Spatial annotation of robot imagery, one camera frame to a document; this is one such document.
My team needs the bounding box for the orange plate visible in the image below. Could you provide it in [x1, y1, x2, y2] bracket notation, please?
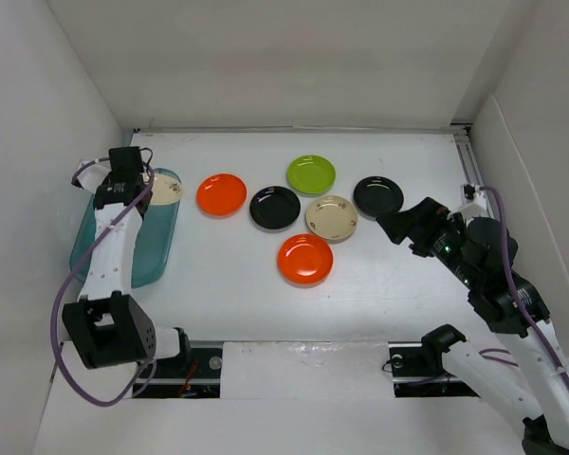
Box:
[196, 173, 248, 217]
[277, 234, 334, 286]

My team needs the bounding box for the beige plate with black patch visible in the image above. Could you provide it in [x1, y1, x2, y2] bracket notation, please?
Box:
[150, 173, 184, 206]

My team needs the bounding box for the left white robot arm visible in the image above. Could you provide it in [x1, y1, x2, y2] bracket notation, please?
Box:
[62, 146, 193, 376]

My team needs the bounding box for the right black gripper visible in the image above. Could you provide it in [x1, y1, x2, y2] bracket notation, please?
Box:
[376, 194, 481, 288]

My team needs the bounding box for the black plate right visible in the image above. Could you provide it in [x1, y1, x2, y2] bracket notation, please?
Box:
[353, 176, 404, 218]

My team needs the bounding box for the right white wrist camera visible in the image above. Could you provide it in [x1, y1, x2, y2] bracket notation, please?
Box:
[448, 183, 489, 222]

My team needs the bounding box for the orange plate back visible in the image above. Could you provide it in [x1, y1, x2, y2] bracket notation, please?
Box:
[196, 173, 248, 217]

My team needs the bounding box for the green plate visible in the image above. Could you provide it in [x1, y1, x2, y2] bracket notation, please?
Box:
[286, 155, 337, 194]

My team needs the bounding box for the beige plate with drawings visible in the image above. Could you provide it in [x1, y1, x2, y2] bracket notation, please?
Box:
[305, 195, 358, 242]

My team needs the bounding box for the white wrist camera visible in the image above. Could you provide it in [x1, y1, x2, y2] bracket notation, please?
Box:
[71, 158, 110, 193]
[448, 183, 489, 222]

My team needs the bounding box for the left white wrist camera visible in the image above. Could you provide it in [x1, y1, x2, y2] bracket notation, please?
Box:
[71, 158, 110, 193]

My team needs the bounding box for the aluminium rail right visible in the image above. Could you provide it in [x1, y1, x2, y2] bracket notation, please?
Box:
[451, 124, 497, 225]

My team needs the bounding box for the orange plate front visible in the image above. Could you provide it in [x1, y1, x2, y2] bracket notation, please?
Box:
[277, 234, 334, 286]

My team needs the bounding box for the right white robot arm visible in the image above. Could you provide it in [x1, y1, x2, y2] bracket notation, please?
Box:
[376, 197, 569, 454]

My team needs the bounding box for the teal plastic bin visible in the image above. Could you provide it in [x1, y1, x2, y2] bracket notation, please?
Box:
[69, 195, 179, 289]

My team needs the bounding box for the black plate centre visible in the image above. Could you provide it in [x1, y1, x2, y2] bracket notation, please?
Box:
[249, 186, 301, 230]

